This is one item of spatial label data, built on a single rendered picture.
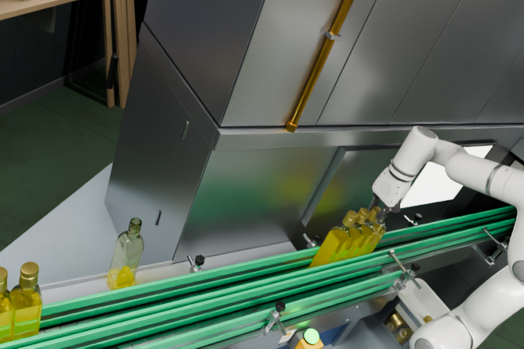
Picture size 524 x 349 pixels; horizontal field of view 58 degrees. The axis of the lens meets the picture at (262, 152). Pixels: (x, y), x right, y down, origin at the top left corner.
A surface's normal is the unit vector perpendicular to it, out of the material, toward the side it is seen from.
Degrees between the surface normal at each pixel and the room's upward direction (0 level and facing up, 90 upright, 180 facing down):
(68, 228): 0
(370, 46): 90
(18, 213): 0
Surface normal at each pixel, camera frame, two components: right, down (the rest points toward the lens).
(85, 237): 0.33, -0.78
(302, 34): 0.47, 0.62
